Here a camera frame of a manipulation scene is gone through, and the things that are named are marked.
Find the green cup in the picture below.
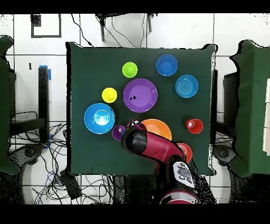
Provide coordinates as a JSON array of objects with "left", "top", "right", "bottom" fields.
[{"left": 122, "top": 61, "right": 138, "bottom": 78}]

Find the small orange bowl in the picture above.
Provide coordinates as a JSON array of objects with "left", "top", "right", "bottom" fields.
[{"left": 176, "top": 143, "right": 194, "bottom": 164}]

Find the black chair base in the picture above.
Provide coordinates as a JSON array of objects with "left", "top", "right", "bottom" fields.
[
  {"left": 8, "top": 143, "right": 44, "bottom": 167},
  {"left": 213, "top": 144, "right": 238, "bottom": 166}
]

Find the purple bowl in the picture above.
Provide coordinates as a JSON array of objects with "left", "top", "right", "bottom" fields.
[{"left": 122, "top": 78, "right": 158, "bottom": 113}]

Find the dark blue bowl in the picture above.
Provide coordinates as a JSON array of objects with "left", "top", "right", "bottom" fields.
[{"left": 156, "top": 54, "right": 179, "bottom": 77}]

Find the large yellow-orange bowl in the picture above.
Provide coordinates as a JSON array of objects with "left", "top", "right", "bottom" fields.
[{"left": 140, "top": 118, "right": 172, "bottom": 141}]

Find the black square floor frame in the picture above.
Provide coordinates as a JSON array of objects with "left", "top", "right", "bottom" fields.
[{"left": 31, "top": 14, "right": 62, "bottom": 39}]

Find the black tripod stand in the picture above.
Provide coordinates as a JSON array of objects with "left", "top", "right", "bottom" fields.
[{"left": 95, "top": 13, "right": 156, "bottom": 42}]

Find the purple cup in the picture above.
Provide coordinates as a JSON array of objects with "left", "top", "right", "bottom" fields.
[{"left": 111, "top": 125, "right": 127, "bottom": 142}]

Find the yellow cup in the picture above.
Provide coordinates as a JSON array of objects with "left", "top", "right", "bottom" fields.
[{"left": 101, "top": 87, "right": 118, "bottom": 104}]

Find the flat-bottomed light blue bowl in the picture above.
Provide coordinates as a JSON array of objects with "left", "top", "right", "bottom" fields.
[{"left": 175, "top": 74, "right": 199, "bottom": 99}]

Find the orange cup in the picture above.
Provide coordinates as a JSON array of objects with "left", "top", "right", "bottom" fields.
[{"left": 186, "top": 118, "right": 204, "bottom": 135}]

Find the black power strip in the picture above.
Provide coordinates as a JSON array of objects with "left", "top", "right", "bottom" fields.
[{"left": 59, "top": 170, "right": 82, "bottom": 200}]

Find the black table frame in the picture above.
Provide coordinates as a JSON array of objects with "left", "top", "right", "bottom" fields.
[{"left": 9, "top": 66, "right": 50, "bottom": 144}]

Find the large light blue bowl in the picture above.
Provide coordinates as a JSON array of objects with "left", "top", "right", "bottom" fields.
[{"left": 83, "top": 102, "right": 116, "bottom": 135}]

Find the dark green tablecloth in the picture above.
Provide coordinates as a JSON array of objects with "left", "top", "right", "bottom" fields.
[{"left": 66, "top": 41, "right": 216, "bottom": 176}]

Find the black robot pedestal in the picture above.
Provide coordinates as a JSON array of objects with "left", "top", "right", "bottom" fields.
[{"left": 112, "top": 174, "right": 163, "bottom": 204}]

